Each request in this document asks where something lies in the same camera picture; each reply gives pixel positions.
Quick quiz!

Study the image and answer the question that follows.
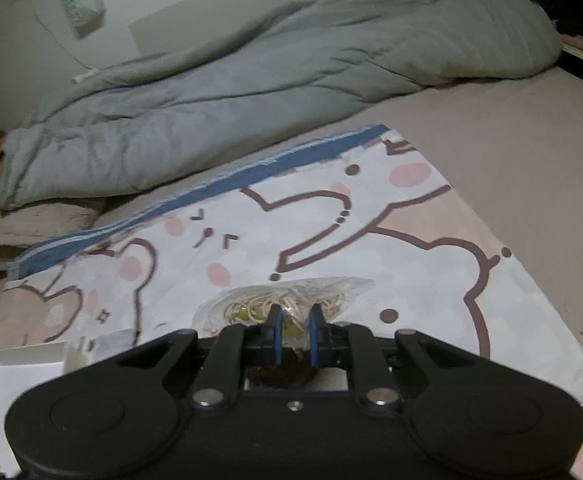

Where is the grey foil pouch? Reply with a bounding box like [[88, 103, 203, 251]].
[[91, 328, 136, 363]]

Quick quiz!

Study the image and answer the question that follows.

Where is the bagged beaded cord necklace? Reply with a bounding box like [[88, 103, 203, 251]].
[[193, 276, 376, 351]]

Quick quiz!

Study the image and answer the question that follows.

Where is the white shallow cardboard tray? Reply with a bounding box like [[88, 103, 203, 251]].
[[0, 342, 86, 477]]

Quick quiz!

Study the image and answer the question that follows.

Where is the beige bed headboard panel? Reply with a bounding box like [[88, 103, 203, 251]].
[[129, 0, 313, 56]]

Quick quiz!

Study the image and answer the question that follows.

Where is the cartoon bear print blanket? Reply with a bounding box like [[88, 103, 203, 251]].
[[0, 125, 583, 479]]

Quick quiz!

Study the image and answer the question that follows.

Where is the grey quilted duvet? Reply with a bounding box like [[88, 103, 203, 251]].
[[0, 0, 561, 211]]

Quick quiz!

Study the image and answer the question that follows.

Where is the white charger plug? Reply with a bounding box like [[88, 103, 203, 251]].
[[72, 68, 98, 84]]

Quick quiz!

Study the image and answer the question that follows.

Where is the beige fleece pillow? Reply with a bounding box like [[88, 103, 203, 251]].
[[0, 200, 105, 273]]

